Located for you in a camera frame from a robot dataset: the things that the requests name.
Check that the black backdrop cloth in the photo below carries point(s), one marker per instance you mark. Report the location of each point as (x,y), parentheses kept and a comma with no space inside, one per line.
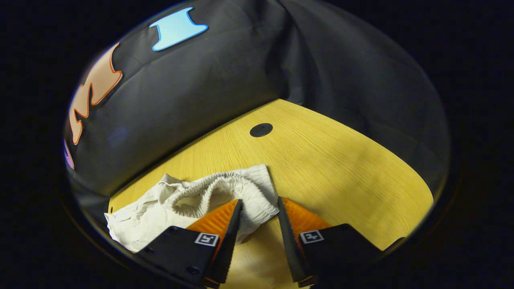
(225,80)

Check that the white jeans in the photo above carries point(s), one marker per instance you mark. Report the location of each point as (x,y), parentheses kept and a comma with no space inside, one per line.
(180,200)

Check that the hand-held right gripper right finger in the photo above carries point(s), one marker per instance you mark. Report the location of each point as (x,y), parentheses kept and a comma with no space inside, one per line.
(290,249)

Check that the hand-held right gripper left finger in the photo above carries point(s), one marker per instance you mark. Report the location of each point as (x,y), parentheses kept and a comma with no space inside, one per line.
(231,245)

